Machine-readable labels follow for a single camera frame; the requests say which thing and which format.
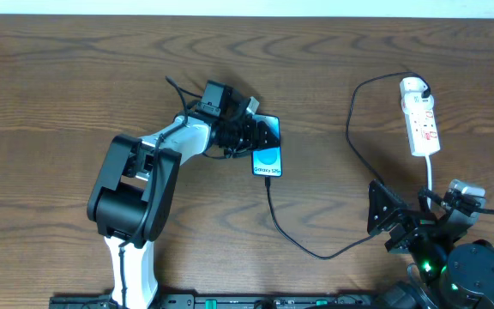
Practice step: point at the white power strip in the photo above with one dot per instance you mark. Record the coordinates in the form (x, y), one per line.
(417, 105)

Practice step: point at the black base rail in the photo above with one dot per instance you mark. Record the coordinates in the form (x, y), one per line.
(189, 301)

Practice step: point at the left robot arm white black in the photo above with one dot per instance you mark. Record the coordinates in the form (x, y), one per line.
(132, 195)

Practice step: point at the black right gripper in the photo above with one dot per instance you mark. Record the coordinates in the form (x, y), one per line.
(406, 232)

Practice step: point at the blue Galaxy smartphone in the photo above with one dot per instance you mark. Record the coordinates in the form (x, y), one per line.
(268, 162)

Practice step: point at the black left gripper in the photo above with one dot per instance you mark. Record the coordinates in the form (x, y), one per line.
(250, 135)

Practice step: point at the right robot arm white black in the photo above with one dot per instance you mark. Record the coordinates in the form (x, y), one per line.
(453, 275)

